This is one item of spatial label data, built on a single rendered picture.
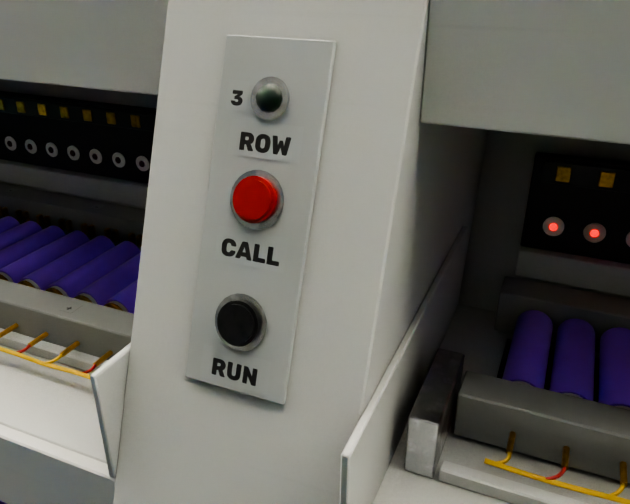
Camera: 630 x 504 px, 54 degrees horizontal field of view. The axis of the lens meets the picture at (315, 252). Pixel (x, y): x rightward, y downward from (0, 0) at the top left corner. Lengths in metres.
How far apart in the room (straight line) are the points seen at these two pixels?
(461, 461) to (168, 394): 0.12
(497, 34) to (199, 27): 0.10
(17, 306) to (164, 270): 0.13
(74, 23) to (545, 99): 0.18
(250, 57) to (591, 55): 0.11
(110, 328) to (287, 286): 0.13
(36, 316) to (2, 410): 0.05
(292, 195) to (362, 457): 0.09
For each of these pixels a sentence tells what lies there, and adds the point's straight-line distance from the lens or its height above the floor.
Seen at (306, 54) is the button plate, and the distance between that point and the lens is 0.21.
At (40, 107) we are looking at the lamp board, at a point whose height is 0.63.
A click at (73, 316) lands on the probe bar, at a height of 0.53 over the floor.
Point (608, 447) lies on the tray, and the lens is 0.27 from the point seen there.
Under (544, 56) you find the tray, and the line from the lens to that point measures 0.20.
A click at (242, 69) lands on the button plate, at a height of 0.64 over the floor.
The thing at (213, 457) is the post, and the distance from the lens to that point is 0.24.
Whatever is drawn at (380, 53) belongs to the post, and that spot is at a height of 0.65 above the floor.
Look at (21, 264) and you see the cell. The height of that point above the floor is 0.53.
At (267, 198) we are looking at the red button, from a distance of 0.20.
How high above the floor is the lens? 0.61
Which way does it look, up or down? 7 degrees down
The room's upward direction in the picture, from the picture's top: 8 degrees clockwise
